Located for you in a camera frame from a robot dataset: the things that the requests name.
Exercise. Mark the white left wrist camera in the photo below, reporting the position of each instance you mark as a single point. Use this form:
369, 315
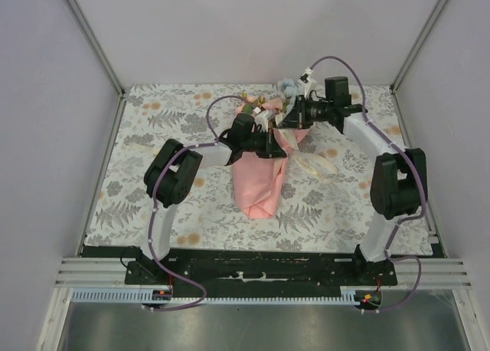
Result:
263, 117

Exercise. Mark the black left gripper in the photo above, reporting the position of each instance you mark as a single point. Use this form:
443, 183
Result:
276, 150

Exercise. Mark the pink wrapping paper sheet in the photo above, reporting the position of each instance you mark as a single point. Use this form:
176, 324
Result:
257, 182

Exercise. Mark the floral patterned table mat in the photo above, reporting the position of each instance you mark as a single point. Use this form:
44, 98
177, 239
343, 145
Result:
311, 215

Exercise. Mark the blue fake hydrangea stem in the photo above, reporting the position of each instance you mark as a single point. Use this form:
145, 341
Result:
288, 90

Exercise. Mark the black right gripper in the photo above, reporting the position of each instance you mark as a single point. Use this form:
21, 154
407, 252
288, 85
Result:
298, 114

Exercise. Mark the white slotted cable duct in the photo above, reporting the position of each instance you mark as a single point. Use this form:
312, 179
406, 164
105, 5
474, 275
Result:
162, 297

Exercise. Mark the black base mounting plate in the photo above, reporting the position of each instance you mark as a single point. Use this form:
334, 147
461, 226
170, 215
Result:
258, 273

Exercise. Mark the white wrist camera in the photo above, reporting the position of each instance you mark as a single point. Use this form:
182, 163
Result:
306, 83
263, 117

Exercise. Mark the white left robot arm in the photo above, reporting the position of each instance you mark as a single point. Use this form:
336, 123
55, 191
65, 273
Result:
171, 174

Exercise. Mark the cream ribbon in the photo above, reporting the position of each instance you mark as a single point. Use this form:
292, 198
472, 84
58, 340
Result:
318, 166

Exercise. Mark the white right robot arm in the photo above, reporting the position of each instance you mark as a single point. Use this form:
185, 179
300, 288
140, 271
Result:
399, 181

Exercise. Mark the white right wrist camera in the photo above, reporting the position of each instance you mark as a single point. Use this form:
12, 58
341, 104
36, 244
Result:
306, 83

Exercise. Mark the orange fake rose stem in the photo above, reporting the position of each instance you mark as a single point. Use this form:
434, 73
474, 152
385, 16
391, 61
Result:
251, 104

